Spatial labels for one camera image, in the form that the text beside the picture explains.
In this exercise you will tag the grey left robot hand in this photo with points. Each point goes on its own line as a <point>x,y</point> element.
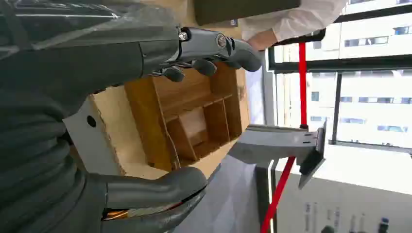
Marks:
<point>96,54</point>

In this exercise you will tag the dark bottle with blue cap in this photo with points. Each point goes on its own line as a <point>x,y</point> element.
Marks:
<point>383,225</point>

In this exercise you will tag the red pole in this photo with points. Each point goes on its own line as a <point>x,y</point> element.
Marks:
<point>302,96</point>

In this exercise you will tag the black desk leg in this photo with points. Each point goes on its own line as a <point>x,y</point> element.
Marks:
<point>263,196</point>

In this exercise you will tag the ribbed grey left robot arm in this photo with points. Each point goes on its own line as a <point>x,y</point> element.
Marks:
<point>25,167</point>

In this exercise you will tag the grey desk side panel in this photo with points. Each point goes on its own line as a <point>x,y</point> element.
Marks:
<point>225,199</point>

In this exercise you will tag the white plate with hole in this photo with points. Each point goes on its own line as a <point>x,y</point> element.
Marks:
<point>87,141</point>

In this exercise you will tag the black window frame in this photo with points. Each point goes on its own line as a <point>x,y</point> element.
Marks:
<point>336,106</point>

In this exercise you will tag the dark flat panel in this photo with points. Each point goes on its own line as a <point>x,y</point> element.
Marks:
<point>238,9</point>

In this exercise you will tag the grey metal desk bracket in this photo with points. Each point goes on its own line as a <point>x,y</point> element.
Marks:
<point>273,141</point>

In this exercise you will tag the wooden compartment box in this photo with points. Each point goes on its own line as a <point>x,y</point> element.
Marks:
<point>190,93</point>

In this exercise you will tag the person's hand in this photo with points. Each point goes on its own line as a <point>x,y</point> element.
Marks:
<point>261,40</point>

